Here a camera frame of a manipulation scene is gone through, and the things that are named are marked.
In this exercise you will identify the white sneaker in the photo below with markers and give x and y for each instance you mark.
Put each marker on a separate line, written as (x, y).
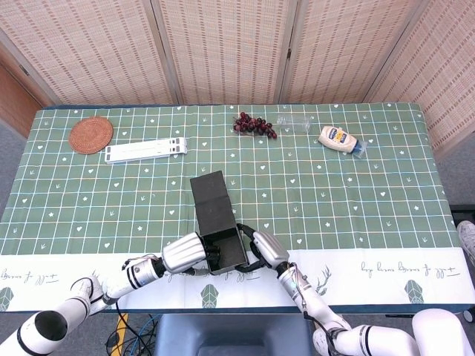
(467, 237)

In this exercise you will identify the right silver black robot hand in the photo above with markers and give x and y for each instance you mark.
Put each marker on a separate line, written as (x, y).
(271, 248)

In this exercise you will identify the brown wooden door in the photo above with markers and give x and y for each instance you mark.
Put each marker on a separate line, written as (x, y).
(15, 104)

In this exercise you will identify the white folding laptop stand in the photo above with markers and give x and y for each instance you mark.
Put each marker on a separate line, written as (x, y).
(144, 149)

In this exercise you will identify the cream mayonnaise squeeze bottle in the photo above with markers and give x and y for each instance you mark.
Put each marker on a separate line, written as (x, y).
(335, 138)

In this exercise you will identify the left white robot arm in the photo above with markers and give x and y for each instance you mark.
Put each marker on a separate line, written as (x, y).
(141, 274)

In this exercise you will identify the dark red grape bunch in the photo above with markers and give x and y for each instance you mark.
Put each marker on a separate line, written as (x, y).
(248, 124)

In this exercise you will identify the woven bamboo folding screen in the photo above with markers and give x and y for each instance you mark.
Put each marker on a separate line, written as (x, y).
(230, 48)

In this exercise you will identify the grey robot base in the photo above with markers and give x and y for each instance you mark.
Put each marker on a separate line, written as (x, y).
(230, 333)

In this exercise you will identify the green checked tablecloth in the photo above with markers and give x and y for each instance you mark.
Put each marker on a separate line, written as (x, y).
(334, 185)

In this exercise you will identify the clear plastic cup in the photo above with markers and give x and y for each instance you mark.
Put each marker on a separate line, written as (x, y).
(293, 124)

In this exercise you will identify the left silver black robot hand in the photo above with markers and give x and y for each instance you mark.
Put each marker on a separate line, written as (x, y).
(183, 254)

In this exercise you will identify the round woven rattan coaster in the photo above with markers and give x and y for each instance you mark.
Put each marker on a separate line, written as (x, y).
(91, 134)

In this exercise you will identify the black foldable cardboard box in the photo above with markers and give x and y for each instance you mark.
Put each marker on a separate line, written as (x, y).
(211, 200)

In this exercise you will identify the black caster wheel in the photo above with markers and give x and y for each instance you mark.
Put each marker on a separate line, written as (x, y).
(468, 316)

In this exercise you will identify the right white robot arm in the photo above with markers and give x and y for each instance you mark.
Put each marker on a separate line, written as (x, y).
(304, 293)

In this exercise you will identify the black furniture base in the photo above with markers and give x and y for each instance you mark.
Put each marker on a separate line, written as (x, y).
(464, 213)

